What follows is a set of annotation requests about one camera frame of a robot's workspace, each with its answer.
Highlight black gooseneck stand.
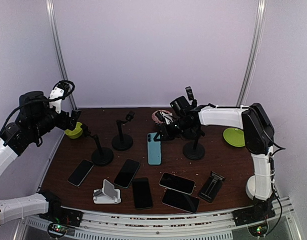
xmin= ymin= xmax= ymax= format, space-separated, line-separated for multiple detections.
xmin=80 ymin=123 xmax=114 ymax=167
xmin=182 ymin=136 xmax=205 ymax=161

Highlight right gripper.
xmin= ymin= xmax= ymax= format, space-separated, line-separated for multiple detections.
xmin=154 ymin=115 xmax=193 ymax=141

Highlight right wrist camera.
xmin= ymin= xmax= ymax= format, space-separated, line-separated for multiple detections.
xmin=154 ymin=110 xmax=175 ymax=125

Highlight green plate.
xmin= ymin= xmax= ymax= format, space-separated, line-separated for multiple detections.
xmin=223 ymin=127 xmax=245 ymax=148

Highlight teal smartphone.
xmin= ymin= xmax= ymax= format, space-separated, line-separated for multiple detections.
xmin=147 ymin=132 xmax=162 ymax=166

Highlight green bowl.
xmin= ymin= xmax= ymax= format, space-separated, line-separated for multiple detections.
xmin=64 ymin=121 xmax=83 ymax=140

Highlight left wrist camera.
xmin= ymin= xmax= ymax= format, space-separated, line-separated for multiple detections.
xmin=48 ymin=80 xmax=76 ymax=114

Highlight red patterned bowl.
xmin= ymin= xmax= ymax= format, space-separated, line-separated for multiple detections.
xmin=151 ymin=109 xmax=169 ymax=125

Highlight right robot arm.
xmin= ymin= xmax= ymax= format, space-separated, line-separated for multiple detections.
xmin=152 ymin=94 xmax=283 ymax=221

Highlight pink smartphone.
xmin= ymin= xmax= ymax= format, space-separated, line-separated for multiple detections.
xmin=161 ymin=189 xmax=200 ymax=213

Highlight black stand with teal phone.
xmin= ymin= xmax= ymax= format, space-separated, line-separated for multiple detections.
xmin=111 ymin=111 xmax=135 ymax=151

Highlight right aluminium frame post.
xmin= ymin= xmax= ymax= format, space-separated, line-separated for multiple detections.
xmin=236 ymin=0 xmax=267 ymax=107

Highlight white folding phone stand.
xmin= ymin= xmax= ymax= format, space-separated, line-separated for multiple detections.
xmin=93 ymin=179 xmax=122 ymax=205

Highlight aluminium frame post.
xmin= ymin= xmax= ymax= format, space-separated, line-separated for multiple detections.
xmin=45 ymin=0 xmax=78 ymax=112
xmin=236 ymin=0 xmax=267 ymax=107

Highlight left aluminium frame post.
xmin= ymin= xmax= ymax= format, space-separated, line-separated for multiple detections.
xmin=45 ymin=0 xmax=78 ymax=112

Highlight grey smartphone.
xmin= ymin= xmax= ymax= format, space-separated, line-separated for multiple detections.
xmin=113 ymin=159 xmax=140 ymax=189

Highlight black folding phone stand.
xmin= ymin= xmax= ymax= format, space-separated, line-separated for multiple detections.
xmin=197 ymin=171 xmax=226 ymax=203

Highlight white bowl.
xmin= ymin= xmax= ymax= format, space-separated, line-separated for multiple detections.
xmin=245 ymin=175 xmax=256 ymax=200

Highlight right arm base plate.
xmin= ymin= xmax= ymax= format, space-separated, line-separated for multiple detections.
xmin=232 ymin=206 xmax=276 ymax=227

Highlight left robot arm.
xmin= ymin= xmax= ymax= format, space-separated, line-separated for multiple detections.
xmin=0 ymin=80 xmax=81 ymax=226

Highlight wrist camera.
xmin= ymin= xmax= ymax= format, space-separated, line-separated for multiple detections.
xmin=48 ymin=80 xmax=76 ymax=114
xmin=154 ymin=110 xmax=175 ymax=125

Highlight blue smartphone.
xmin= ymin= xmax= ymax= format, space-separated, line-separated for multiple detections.
xmin=132 ymin=177 xmax=153 ymax=210

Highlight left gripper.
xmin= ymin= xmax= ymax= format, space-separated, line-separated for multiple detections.
xmin=31 ymin=98 xmax=81 ymax=139

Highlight black stand with pink phone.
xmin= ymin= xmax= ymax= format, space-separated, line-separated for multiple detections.
xmin=185 ymin=86 xmax=198 ymax=108

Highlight front aluminium rail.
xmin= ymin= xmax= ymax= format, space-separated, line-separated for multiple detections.
xmin=18 ymin=207 xmax=302 ymax=240

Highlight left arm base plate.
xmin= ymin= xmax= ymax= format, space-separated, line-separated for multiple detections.
xmin=39 ymin=207 xmax=83 ymax=227

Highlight silver smartphone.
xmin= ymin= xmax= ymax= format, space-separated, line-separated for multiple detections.
xmin=67 ymin=159 xmax=94 ymax=187

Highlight dark smartphone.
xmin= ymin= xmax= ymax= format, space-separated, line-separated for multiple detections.
xmin=159 ymin=172 xmax=196 ymax=195

